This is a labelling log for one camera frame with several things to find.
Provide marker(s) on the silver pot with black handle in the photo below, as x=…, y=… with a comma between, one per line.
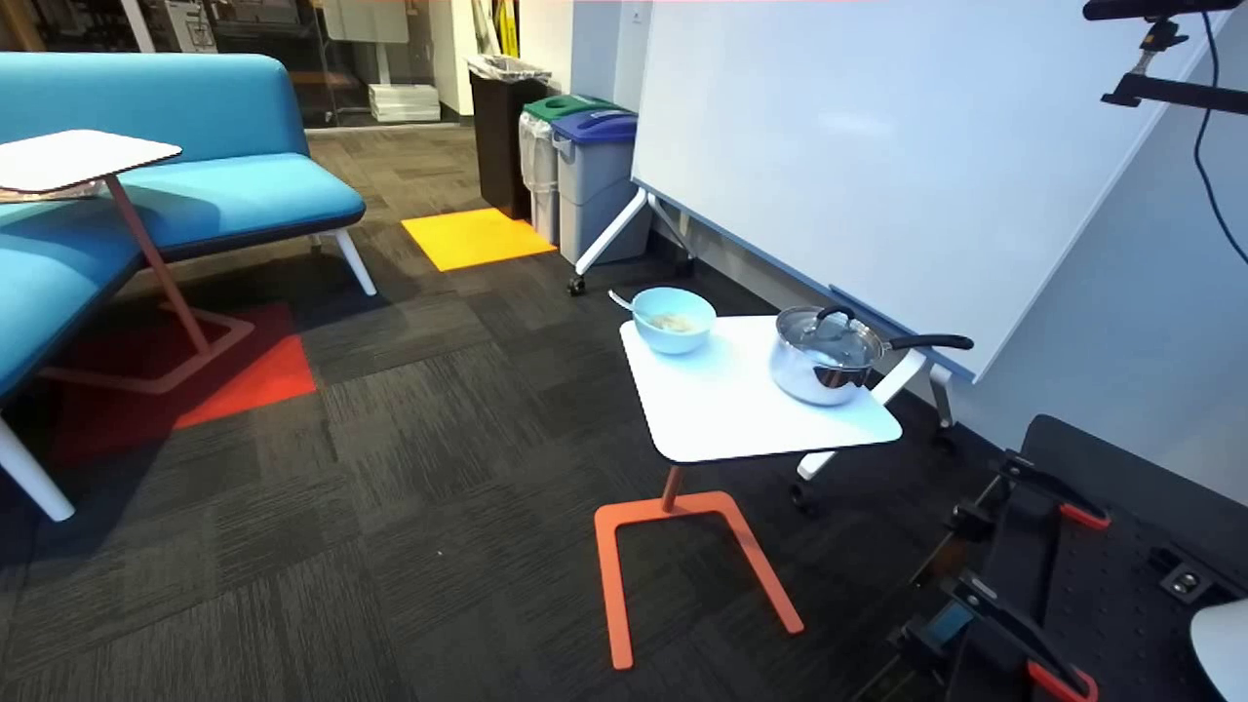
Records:
x=829, y=357

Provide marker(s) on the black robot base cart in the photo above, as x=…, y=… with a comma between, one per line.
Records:
x=1087, y=573

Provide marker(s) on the light blue bowl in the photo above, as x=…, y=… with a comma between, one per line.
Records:
x=672, y=320

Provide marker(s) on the white side table orange base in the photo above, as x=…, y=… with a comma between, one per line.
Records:
x=723, y=403

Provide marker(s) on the grey bin blue lid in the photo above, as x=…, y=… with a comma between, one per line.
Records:
x=593, y=173

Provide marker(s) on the grey bin green lid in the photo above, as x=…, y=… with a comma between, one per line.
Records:
x=536, y=152

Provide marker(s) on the black trash bin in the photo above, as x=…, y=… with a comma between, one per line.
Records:
x=501, y=87

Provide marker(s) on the large white whiteboard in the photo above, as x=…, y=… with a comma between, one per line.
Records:
x=958, y=165

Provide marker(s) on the white side table red base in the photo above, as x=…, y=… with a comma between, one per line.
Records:
x=74, y=158

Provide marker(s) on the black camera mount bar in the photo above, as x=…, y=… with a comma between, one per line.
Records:
x=1157, y=40

